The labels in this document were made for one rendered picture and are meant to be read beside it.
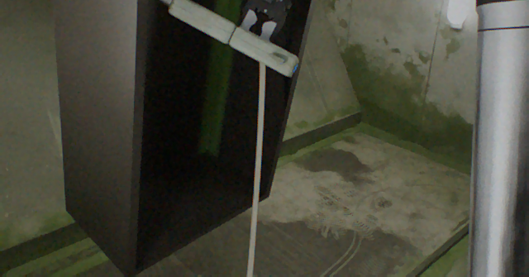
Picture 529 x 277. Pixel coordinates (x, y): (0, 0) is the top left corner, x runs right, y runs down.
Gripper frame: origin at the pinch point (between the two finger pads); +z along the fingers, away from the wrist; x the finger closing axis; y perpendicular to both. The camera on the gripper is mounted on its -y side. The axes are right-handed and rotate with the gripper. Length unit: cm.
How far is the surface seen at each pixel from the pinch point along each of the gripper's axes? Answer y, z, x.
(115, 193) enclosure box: 6, 49, 14
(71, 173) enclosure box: 21, 57, 33
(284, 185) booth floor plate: 147, 62, -29
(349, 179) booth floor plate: 161, 44, -60
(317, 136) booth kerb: 199, 35, -34
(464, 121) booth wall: 182, -17, -106
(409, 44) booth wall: 198, -44, -57
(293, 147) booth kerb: 182, 47, -23
